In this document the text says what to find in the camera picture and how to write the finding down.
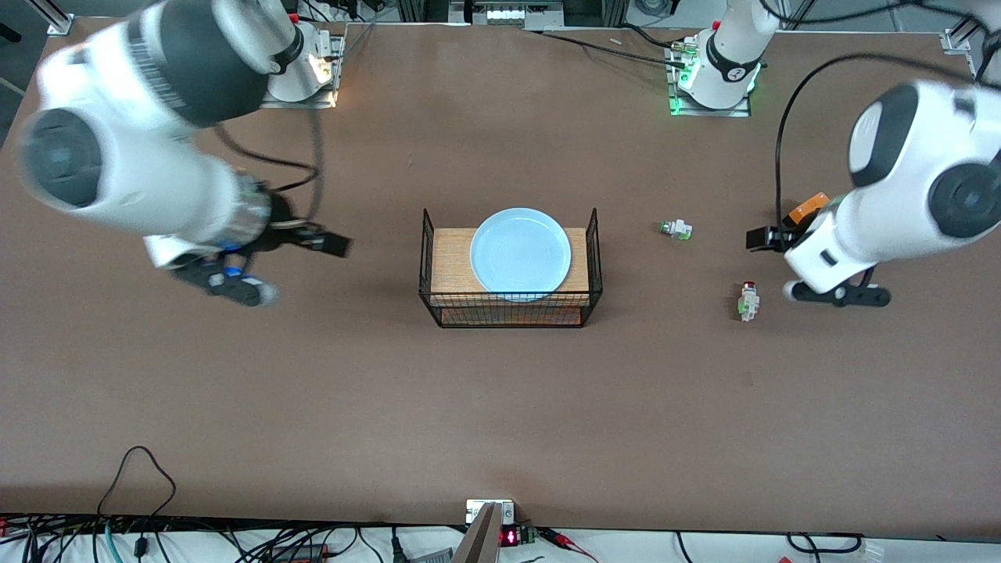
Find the grey slanted beam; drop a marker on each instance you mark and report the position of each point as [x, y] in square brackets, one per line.
[481, 539]

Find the light blue plate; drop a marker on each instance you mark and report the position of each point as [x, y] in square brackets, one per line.
[520, 254]

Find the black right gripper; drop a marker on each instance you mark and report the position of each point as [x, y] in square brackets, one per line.
[287, 234]

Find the aluminium corner bracket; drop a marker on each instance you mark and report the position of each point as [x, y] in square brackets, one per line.
[958, 41]
[61, 25]

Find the red cap push button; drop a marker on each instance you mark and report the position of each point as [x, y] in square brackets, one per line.
[749, 301]

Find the green cap push button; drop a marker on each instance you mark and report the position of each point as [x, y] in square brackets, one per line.
[677, 229]

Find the white power strip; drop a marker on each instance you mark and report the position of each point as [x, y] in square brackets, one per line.
[508, 13]

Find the red clip lead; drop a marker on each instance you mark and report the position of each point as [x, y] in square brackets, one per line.
[559, 538]

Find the white outlet box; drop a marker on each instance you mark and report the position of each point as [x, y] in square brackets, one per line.
[474, 512]

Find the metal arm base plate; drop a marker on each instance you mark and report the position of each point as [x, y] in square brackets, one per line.
[704, 112]
[313, 102]

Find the orange box black face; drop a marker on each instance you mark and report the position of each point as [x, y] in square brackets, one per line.
[809, 207]

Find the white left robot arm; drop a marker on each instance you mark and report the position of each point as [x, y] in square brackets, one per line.
[923, 195]

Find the red digit display module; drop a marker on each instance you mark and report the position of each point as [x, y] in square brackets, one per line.
[510, 537]

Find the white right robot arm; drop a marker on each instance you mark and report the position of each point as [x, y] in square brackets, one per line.
[117, 156]

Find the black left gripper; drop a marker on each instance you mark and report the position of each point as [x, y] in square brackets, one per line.
[783, 234]

